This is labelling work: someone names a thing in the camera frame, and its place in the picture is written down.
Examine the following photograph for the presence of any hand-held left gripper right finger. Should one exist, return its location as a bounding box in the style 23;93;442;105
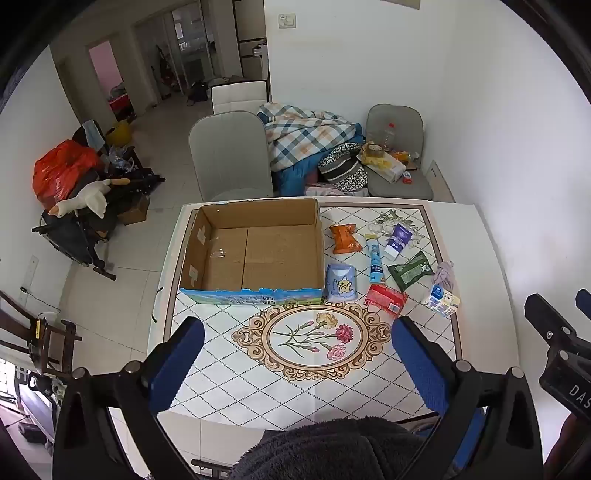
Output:
392;316;543;480

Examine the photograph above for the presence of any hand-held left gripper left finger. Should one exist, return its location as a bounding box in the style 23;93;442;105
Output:
53;316;206;480

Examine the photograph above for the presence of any white goose plush toy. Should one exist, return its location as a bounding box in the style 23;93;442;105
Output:
50;179;113;217

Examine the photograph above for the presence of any pink clothing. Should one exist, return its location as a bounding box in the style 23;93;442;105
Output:
305;181;370;198

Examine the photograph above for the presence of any purple cloth scrunchie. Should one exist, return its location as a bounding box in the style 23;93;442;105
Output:
431;261;458;289

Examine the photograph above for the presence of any orange plastic bag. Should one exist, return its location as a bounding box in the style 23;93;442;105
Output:
32;141;102;208

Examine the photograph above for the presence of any cardboard box with blue print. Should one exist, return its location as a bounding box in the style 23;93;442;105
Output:
179;198;325;306

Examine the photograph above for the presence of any blue tissue pack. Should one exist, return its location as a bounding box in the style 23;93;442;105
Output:
325;264;358;303

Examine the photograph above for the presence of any small white and blue carton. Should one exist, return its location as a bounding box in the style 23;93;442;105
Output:
422;282;461;318

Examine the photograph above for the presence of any yellow bucket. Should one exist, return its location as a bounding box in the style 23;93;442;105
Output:
105;121;132;147

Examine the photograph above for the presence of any black folding stroller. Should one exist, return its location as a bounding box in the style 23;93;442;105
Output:
32;168;166;281

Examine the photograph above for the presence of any dark wooden chair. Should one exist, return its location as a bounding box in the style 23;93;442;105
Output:
0;290;84;376

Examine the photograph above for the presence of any orange snack packet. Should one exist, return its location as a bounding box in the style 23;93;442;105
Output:
329;224;363;254

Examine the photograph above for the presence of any grey padded chair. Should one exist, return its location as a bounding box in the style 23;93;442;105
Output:
365;104;435;200

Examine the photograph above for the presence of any blue stick packet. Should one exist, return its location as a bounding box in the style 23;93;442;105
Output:
365;234;387;284

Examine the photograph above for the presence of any plaid blanket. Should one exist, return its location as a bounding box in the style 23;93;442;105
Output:
257;104;365;172

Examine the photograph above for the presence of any brown cardboard box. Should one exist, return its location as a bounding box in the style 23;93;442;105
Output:
117;194;151;225

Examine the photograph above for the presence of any green packet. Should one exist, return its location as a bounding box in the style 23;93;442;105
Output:
388;251;435;292

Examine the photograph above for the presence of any black and white patterned bag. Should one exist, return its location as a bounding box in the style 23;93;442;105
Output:
318;143;369;192

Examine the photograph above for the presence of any tissue box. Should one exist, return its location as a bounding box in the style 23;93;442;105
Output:
369;154;408;182

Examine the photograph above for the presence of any red packet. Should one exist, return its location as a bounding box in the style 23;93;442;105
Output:
364;284;408;319

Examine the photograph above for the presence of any white board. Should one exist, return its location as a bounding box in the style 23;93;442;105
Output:
427;159;457;204

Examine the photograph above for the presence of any white and purple tube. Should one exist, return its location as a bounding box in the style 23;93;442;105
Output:
384;224;413;260

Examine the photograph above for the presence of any blue quilt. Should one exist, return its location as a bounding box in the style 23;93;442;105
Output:
272;134;365;197

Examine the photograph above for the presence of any dark fleece clothing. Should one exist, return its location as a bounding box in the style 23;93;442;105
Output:
228;418;426;480

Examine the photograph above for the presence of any white chair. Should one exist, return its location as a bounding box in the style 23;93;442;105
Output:
211;80;269;115

